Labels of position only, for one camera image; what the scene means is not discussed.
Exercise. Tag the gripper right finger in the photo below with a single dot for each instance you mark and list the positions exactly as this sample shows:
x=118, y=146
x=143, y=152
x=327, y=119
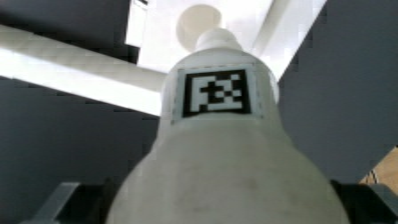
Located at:
x=370, y=202

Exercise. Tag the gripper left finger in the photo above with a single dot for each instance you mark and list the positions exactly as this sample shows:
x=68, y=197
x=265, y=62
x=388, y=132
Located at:
x=77, y=204

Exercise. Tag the white lamp bulb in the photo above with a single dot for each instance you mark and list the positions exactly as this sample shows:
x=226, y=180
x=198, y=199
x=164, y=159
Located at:
x=224, y=174

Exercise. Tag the white lamp base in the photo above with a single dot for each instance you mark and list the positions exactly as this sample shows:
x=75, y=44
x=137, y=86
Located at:
x=267, y=22

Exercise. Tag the white front rail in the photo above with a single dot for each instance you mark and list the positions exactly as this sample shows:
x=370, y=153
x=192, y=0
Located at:
x=70, y=69

